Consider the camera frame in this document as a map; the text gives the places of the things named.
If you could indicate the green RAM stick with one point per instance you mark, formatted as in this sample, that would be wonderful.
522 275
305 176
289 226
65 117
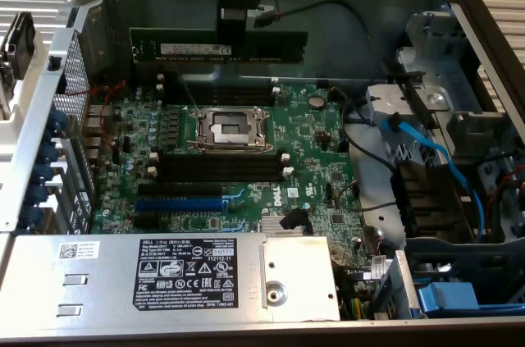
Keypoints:
279 45

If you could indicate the black RAM slot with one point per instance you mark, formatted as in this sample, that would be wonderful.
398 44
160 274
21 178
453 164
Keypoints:
221 174
221 83
221 97
221 159

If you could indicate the metal CPU socket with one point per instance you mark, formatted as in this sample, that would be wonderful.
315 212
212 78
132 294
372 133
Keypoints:
229 129

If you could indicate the round coin cell battery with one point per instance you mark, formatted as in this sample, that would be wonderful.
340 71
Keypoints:
316 101

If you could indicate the grey metal PC case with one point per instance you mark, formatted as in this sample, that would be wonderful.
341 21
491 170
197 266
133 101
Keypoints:
348 43

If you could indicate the green Dell motherboard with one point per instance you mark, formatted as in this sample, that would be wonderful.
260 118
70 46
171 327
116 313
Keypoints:
311 158

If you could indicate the long black expansion slot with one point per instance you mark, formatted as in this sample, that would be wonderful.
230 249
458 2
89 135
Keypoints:
180 190

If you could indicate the blue expansion slot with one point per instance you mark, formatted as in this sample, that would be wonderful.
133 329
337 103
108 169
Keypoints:
180 204

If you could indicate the blue slot retention clip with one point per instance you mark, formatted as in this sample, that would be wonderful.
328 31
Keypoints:
44 172
38 194
51 151
30 215
57 120

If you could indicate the small silver heat sink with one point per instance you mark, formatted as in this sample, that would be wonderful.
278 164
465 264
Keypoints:
270 226

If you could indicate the short black expansion slot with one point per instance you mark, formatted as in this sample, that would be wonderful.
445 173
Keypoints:
145 222

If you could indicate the grey metal disk bay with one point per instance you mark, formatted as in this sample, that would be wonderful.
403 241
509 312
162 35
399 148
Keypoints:
435 76

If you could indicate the black hard disk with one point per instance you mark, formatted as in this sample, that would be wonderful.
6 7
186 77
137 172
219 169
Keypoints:
22 39

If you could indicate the white parts rack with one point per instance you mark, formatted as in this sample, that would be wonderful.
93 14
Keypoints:
24 117

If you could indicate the silver power supply unit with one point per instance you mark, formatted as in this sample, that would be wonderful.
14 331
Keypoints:
102 281

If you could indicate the dark grey drive cage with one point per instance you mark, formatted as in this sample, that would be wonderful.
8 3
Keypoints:
451 257

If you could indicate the blue plastic latch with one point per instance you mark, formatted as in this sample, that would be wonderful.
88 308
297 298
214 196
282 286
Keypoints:
447 298

